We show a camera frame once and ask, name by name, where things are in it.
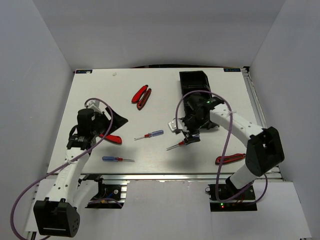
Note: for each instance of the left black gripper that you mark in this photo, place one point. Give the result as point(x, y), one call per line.
point(118, 121)

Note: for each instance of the blue label sticker right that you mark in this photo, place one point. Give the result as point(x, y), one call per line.
point(231, 70)

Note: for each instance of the blue handled screwdriver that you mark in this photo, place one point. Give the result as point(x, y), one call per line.
point(150, 135)
point(176, 145)
point(116, 159)

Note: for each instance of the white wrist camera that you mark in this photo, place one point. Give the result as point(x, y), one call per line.
point(176, 125)
point(94, 105)

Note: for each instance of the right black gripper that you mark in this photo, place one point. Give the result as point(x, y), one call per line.
point(185, 120)

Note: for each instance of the red box cutter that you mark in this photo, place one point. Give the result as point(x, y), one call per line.
point(112, 139)

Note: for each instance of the blue label sticker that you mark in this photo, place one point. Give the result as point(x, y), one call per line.
point(83, 71)
point(231, 70)

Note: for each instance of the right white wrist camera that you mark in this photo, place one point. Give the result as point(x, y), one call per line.
point(176, 125)

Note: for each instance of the blue label sticker left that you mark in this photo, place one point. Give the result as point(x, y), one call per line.
point(83, 71)

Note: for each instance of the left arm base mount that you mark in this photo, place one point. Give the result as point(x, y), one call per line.
point(109, 195)

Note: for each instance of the black three-compartment tray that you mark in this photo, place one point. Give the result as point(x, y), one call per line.
point(192, 81)

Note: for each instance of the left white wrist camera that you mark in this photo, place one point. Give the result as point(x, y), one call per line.
point(94, 105)

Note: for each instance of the red black cutter right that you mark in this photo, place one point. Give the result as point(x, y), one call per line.
point(228, 159)

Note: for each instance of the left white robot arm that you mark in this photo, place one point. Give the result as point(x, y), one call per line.
point(58, 214)

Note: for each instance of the blue handled screwdriver bottom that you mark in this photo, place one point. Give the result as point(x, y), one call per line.
point(116, 159)

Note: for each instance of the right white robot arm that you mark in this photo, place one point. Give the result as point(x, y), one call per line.
point(264, 148)

